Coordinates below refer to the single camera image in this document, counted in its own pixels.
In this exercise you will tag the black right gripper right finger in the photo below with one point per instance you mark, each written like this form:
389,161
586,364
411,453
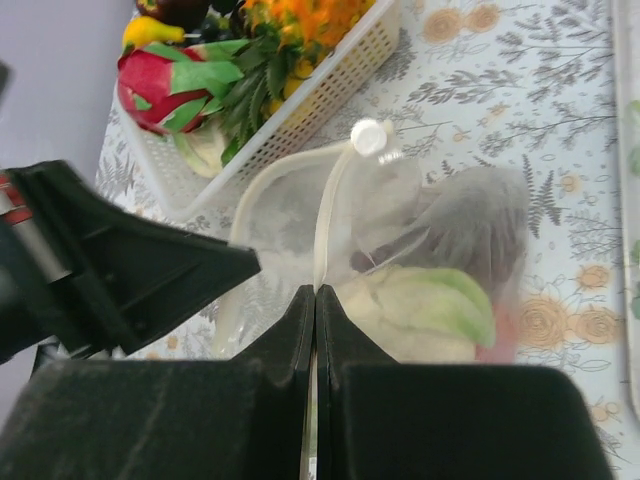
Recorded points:
380,419

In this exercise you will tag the yellow banana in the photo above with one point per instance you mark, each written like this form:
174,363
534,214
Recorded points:
143,30

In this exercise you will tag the red apple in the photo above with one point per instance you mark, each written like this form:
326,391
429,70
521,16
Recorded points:
504,349

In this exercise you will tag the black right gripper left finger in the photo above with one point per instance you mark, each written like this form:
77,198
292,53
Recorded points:
242,418

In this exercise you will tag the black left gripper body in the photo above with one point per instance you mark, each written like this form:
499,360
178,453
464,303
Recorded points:
79,269

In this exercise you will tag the floral serving tray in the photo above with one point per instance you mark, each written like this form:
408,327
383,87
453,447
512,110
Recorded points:
625,16

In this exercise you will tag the orange pineapple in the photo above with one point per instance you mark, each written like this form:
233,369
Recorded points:
288,39

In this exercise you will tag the white fruit basket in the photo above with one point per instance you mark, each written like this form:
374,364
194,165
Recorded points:
182,194

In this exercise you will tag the pink dragon fruit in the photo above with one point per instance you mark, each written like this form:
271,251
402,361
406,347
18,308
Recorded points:
168,90

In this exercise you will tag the clear zip top bag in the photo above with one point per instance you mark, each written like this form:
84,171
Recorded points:
300,217

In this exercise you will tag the dark mangosteen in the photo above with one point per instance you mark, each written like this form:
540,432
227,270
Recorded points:
172,8

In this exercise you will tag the dark purple grape bunch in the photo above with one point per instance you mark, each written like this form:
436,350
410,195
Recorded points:
474,220

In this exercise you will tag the white green cauliflower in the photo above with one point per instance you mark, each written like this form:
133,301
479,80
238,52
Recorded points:
421,315

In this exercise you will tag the pale cabbage wedge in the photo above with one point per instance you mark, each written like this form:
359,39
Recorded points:
202,149

